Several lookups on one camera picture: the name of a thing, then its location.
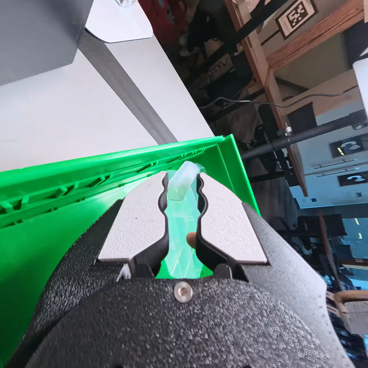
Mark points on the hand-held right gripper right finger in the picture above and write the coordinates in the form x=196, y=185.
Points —
x=230, y=230

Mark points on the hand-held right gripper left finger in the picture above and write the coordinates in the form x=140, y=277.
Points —
x=135, y=224

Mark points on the green plastic bin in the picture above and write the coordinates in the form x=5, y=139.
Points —
x=43, y=258

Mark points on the black drawer cabinet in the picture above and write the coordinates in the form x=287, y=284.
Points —
x=37, y=34

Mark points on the grey metal pole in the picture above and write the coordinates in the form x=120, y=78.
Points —
x=310, y=135

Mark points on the black phone icon sign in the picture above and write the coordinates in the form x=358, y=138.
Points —
x=355, y=178
x=348, y=146

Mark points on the wooden shelf rack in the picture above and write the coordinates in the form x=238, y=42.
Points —
x=316, y=31

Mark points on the black and white marker sign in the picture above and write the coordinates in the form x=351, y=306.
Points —
x=297, y=15

